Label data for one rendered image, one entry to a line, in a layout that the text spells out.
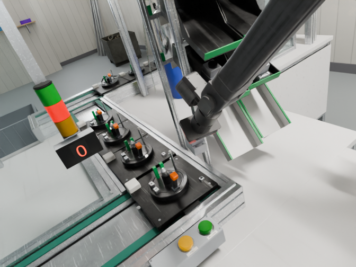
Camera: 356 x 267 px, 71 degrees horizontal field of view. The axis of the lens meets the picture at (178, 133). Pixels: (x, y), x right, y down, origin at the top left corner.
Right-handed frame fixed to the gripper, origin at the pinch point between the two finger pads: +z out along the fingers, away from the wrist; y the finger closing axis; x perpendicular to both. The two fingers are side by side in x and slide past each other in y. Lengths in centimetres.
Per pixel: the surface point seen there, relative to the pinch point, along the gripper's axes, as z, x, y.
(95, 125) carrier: 63, -41, 27
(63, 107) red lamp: -5.1, -20.5, 31.7
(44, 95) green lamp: -9.3, -23.4, 34.3
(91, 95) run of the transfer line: 119, -91, 22
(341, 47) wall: 154, -61, -276
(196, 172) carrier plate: 15.3, 9.7, 0.5
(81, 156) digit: 5.6, -8.9, 33.0
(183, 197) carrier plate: 10.6, 15.3, 9.6
